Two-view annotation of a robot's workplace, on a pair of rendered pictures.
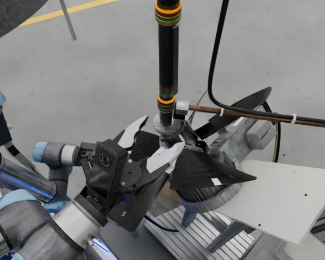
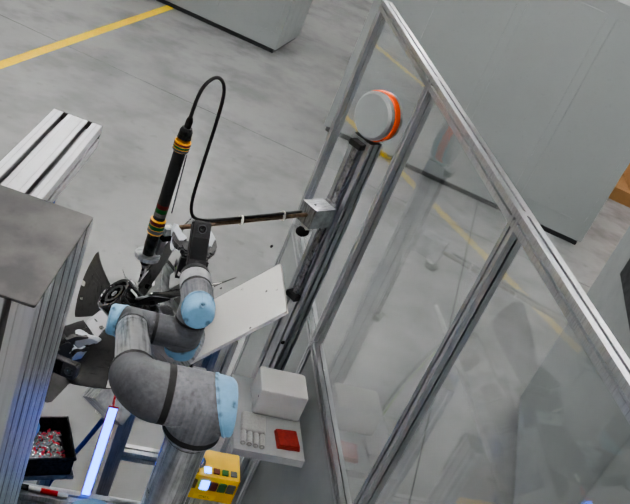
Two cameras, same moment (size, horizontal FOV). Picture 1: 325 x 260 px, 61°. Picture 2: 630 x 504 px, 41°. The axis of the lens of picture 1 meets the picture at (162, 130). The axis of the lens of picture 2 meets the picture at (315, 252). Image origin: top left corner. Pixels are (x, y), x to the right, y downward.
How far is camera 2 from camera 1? 1.85 m
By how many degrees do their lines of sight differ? 52
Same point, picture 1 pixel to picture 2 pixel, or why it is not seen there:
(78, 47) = not seen: outside the picture
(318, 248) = (286, 375)
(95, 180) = (195, 250)
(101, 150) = (198, 224)
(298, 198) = (263, 296)
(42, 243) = (198, 283)
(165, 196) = not seen: hidden behind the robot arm
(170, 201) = not seen: hidden behind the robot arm
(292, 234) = (278, 310)
